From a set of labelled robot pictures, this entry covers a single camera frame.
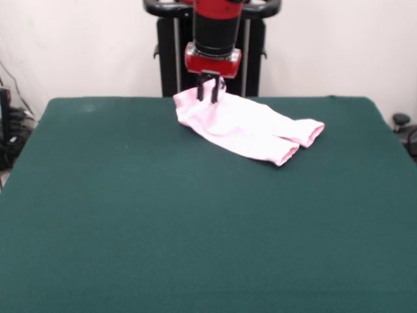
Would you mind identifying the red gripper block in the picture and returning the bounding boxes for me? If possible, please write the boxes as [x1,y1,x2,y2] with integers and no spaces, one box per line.
[184,48,243,105]

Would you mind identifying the pink child's pants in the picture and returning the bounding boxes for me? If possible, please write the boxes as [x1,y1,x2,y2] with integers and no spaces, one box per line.
[172,87,326,168]

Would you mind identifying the dark green table cloth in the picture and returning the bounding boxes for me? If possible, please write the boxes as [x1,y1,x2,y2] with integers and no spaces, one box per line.
[0,95,417,313]

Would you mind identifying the black office chair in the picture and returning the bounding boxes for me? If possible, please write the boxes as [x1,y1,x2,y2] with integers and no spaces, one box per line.
[392,112,417,164]

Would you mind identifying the black electronics box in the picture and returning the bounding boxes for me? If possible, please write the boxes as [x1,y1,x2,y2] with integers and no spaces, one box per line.
[0,87,12,146]

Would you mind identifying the black bag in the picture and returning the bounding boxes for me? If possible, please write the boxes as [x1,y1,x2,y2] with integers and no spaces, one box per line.
[0,134,26,171]

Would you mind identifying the black robot pedestal with handle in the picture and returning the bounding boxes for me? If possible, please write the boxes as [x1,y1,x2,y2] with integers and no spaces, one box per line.
[142,0,282,98]

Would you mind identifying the grey wall cable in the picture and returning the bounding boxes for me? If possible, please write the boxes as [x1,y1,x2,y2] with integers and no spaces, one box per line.
[0,60,36,115]

